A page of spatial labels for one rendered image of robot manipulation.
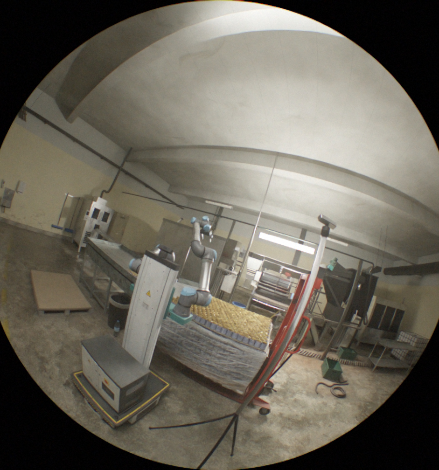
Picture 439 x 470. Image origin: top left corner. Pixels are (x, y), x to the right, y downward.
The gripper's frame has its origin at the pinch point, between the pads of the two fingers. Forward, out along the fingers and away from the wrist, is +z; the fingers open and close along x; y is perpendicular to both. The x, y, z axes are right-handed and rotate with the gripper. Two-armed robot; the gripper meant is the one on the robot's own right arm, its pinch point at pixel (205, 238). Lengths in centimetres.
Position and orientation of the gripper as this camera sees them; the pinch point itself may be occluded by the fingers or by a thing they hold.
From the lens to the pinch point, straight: 206.2
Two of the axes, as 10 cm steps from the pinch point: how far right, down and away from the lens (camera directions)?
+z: -0.1, 8.1, 5.9
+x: 8.8, 2.9, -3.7
